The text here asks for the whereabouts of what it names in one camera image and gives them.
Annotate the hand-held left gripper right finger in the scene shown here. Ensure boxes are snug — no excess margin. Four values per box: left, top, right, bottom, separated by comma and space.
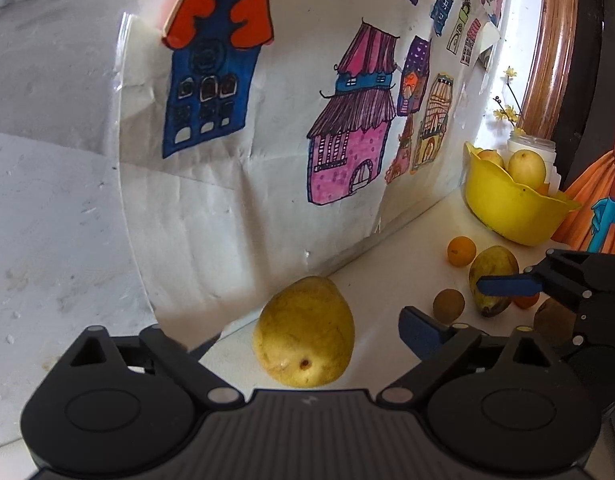
377, 306, 561, 407

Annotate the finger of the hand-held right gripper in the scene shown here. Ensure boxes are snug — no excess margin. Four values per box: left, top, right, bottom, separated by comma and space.
476, 249, 596, 297

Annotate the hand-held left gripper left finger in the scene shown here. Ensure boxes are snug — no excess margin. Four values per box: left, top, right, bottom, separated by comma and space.
62, 325, 244, 407

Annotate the green-yellow mango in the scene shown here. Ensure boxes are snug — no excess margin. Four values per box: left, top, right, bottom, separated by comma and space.
468, 245, 519, 318

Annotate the brown longan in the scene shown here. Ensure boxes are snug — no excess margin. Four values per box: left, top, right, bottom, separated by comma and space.
433, 288, 465, 323

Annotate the brown kiwi with sticker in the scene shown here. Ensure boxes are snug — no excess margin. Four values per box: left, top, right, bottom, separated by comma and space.
533, 297, 578, 346

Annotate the yellow pear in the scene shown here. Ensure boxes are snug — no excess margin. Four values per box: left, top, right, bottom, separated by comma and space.
252, 276, 355, 388

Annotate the yellow scalloped plastic bowl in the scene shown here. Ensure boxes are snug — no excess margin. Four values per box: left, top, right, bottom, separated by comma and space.
462, 141, 582, 247

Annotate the yellow round fruit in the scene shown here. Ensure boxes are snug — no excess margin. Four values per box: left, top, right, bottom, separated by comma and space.
507, 150, 547, 190
476, 149, 505, 171

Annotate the white plastic jar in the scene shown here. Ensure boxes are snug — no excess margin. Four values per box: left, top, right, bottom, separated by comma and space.
507, 135, 558, 171

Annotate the yellow artificial flower sprig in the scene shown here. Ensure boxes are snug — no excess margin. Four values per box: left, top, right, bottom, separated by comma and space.
492, 65, 528, 136

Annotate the dark door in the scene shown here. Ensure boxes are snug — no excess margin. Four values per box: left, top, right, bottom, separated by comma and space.
552, 0, 615, 186

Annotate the colourful houses drawing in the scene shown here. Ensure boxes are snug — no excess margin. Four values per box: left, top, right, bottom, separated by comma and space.
108, 0, 501, 331

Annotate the brown wooden frame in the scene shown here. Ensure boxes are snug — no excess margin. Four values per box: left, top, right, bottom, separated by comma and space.
520, 0, 578, 146

